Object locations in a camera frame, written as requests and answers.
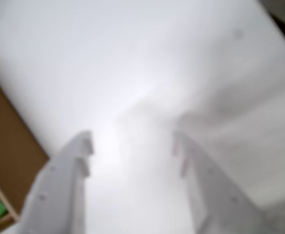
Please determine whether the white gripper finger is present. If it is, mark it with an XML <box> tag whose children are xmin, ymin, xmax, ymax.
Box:
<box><xmin>9</xmin><ymin>130</ymin><xmax>94</xmax><ymax>234</ymax></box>
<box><xmin>172</xmin><ymin>131</ymin><xmax>274</xmax><ymax>234</ymax></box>

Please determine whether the brown cardboard box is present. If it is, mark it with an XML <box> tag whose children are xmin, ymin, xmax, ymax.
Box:
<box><xmin>0</xmin><ymin>63</ymin><xmax>50</xmax><ymax>230</ymax></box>

